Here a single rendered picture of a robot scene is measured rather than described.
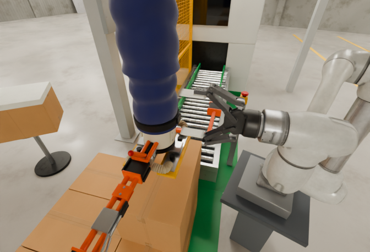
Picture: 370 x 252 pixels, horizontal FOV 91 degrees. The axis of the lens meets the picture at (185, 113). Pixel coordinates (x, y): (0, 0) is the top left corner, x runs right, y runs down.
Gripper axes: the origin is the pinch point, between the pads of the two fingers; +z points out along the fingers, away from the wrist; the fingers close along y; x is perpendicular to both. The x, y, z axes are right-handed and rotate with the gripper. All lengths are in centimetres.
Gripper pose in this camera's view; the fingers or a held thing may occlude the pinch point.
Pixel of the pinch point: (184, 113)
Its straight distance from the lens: 52.2
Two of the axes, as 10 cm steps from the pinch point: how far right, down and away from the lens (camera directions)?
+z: -9.7, -1.5, 2.1
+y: 0.0, 8.1, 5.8
